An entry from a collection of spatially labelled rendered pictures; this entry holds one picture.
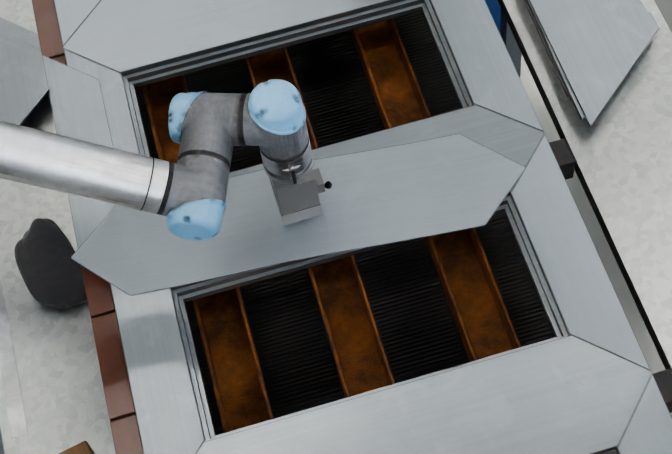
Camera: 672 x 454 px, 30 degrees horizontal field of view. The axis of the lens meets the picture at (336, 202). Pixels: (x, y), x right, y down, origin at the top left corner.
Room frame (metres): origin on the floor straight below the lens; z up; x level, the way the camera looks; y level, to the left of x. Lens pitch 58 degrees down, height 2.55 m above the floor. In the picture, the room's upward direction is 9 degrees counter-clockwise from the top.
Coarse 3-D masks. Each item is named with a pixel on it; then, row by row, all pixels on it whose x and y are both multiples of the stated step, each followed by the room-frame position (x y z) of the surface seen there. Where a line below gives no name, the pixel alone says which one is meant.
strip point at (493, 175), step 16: (464, 144) 1.13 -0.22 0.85; (480, 144) 1.12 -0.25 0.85; (480, 160) 1.09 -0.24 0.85; (496, 160) 1.09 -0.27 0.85; (512, 160) 1.08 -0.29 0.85; (480, 176) 1.06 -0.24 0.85; (496, 176) 1.06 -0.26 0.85; (512, 176) 1.05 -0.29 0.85; (480, 192) 1.03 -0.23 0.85; (496, 192) 1.03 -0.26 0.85; (480, 208) 1.00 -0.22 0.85; (496, 208) 1.00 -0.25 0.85
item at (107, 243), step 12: (108, 216) 1.10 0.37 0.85; (120, 216) 1.10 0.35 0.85; (96, 228) 1.08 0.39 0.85; (108, 228) 1.08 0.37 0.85; (120, 228) 1.07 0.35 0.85; (96, 240) 1.06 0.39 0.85; (108, 240) 1.05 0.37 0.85; (120, 240) 1.05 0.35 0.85; (96, 252) 1.04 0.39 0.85; (108, 252) 1.03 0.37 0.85; (120, 252) 1.03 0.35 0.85; (96, 264) 1.01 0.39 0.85; (108, 264) 1.01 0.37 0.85; (120, 264) 1.01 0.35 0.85; (108, 276) 0.99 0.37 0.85; (120, 276) 0.99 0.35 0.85; (120, 288) 0.96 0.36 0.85
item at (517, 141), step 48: (240, 48) 1.41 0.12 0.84; (144, 144) 1.25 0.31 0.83; (336, 144) 1.17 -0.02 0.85; (384, 144) 1.15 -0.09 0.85; (528, 144) 1.11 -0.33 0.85; (528, 240) 0.94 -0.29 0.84; (192, 288) 0.95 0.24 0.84; (192, 336) 0.88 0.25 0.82; (192, 384) 0.78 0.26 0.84; (624, 432) 0.60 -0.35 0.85
